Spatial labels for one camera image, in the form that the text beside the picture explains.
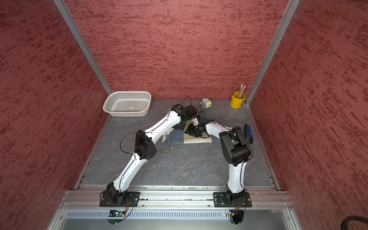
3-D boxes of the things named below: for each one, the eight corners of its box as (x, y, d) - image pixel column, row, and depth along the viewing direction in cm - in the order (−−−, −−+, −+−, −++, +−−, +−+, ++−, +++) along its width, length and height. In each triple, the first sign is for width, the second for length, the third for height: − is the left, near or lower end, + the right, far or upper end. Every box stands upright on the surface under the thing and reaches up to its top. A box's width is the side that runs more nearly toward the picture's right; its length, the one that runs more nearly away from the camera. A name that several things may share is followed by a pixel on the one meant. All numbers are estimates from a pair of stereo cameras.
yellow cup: (231, 108, 119) (234, 99, 110) (228, 100, 125) (232, 91, 117) (242, 109, 119) (246, 99, 110) (239, 100, 125) (243, 91, 117)
